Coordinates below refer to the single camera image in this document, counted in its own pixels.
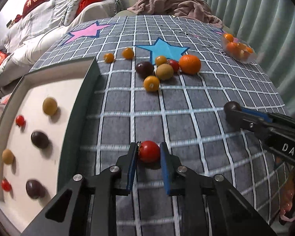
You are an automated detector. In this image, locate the grey grid tablecloth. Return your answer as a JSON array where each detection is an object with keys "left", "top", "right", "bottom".
[{"left": 34, "top": 16, "right": 287, "bottom": 223}]

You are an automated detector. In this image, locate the large orange tangerine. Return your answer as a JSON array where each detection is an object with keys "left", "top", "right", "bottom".
[{"left": 178, "top": 54, "right": 201, "bottom": 75}]

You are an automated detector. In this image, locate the pink blanket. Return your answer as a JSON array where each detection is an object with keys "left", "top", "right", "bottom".
[{"left": 127, "top": 0, "right": 223, "bottom": 28}]

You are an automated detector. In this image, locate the dark purple tomato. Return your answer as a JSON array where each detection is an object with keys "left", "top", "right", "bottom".
[
  {"left": 223, "top": 101, "right": 241, "bottom": 113},
  {"left": 25, "top": 179, "right": 46, "bottom": 199},
  {"left": 31, "top": 131, "right": 49, "bottom": 149},
  {"left": 135, "top": 61, "right": 154, "bottom": 78}
]

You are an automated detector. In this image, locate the red cherry tomato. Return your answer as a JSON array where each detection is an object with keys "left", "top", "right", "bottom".
[
  {"left": 15, "top": 115, "right": 25, "bottom": 127},
  {"left": 167, "top": 59, "right": 180, "bottom": 73},
  {"left": 1, "top": 178, "right": 12, "bottom": 192},
  {"left": 138, "top": 141, "right": 160, "bottom": 164}
]

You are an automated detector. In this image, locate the right hand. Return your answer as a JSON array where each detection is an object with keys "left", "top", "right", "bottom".
[{"left": 279, "top": 167, "right": 295, "bottom": 222}]

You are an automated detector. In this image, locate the white covered sofa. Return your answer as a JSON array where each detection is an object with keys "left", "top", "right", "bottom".
[{"left": 0, "top": 0, "right": 122, "bottom": 88}]

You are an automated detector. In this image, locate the clear bowl of oranges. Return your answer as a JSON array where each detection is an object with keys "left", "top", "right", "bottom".
[{"left": 221, "top": 33, "right": 257, "bottom": 63}]

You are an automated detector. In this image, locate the yellow cherry tomato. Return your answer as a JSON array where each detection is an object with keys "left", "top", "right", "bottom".
[
  {"left": 103, "top": 53, "right": 114, "bottom": 63},
  {"left": 143, "top": 76, "right": 160, "bottom": 92},
  {"left": 154, "top": 55, "right": 167, "bottom": 67},
  {"left": 122, "top": 47, "right": 134, "bottom": 60}
]

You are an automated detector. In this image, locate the white shallow tray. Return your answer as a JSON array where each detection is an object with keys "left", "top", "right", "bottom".
[{"left": 0, "top": 58, "right": 100, "bottom": 235}]

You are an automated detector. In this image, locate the brown round longan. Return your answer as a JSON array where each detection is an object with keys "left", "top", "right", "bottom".
[
  {"left": 2, "top": 149, "right": 15, "bottom": 165},
  {"left": 156, "top": 63, "right": 174, "bottom": 80},
  {"left": 42, "top": 97, "right": 58, "bottom": 116}
]

